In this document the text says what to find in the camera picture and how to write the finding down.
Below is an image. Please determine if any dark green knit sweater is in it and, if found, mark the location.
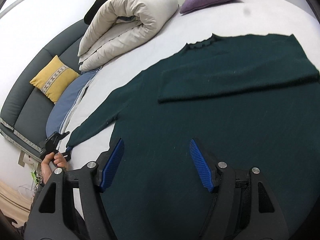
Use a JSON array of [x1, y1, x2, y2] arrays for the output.
[[68, 34, 319, 239]]

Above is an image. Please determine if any person's left hand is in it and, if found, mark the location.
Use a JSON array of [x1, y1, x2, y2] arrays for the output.
[[41, 152, 69, 184]]

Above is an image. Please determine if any blue pillow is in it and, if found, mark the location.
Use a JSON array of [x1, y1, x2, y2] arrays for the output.
[[46, 68, 100, 137]]

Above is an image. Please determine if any yellow patterned cushion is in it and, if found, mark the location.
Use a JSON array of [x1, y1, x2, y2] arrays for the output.
[[29, 55, 80, 104]]

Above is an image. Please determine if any rolled beige duvet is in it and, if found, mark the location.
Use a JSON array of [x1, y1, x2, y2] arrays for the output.
[[78, 0, 178, 72]]

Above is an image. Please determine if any white bed sheet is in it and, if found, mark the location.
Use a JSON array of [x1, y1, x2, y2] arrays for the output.
[[0, 0, 320, 240]]

